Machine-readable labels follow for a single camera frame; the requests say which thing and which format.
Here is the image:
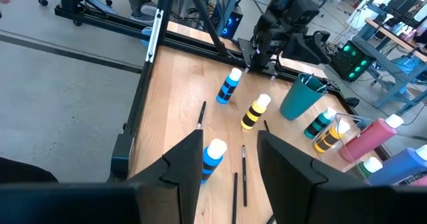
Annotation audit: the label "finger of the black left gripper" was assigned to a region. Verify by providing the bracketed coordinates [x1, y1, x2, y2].
[312, 30, 332, 65]
[282, 33, 316, 63]

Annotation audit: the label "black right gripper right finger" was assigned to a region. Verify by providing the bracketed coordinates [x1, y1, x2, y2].
[257, 129, 368, 224]

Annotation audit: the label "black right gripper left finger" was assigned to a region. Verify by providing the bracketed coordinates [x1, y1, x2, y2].
[128, 129, 204, 224]

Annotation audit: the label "small golden yellow paint bottle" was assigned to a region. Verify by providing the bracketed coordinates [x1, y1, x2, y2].
[313, 118, 352, 155]

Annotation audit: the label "small teal green paint bottle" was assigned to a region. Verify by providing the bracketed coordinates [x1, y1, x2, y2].
[303, 107, 338, 140]

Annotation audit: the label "paintbrush silver ferrule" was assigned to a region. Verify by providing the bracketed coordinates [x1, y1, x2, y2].
[196, 100, 207, 131]

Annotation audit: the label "small lemon yellow paint bottle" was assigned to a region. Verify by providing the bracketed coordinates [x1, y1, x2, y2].
[240, 93, 272, 131]

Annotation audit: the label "small blue paint bottle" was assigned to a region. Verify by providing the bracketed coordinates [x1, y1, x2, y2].
[216, 67, 244, 105]

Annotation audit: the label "dark green paint bottle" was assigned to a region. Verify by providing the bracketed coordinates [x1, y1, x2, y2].
[357, 156, 384, 181]

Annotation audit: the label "tall rose pink paint bottle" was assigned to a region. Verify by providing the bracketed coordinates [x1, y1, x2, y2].
[339, 113, 405, 163]

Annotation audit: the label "tall lavender paint bottle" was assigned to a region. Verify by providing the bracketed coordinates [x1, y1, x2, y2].
[368, 144, 427, 187]

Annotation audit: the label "tall light pink paint bottle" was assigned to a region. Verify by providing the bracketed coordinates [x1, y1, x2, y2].
[409, 174, 427, 187]

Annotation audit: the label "cerulean blue paint bottle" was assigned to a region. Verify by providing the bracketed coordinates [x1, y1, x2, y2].
[201, 138, 228, 185]

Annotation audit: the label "computer tower green lights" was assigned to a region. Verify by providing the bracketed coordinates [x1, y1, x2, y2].
[329, 39, 374, 83]

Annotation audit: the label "teal plastic cup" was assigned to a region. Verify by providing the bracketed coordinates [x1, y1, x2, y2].
[279, 72, 329, 121]

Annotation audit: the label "clear plastic tray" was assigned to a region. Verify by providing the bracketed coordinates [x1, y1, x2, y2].
[312, 112, 396, 187]

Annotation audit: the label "computer tower blue light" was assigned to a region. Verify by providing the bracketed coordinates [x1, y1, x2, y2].
[220, 10, 244, 39]

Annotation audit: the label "person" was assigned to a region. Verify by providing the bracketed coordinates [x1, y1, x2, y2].
[120, 0, 158, 24]

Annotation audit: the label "wheeled office chair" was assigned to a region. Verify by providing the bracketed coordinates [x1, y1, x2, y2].
[37, 0, 118, 27]

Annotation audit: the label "black aluminium table frame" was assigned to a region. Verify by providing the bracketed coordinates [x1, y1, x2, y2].
[54, 0, 361, 185]

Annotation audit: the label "silver aluminium bracket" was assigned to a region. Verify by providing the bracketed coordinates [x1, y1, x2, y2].
[145, 9, 165, 64]

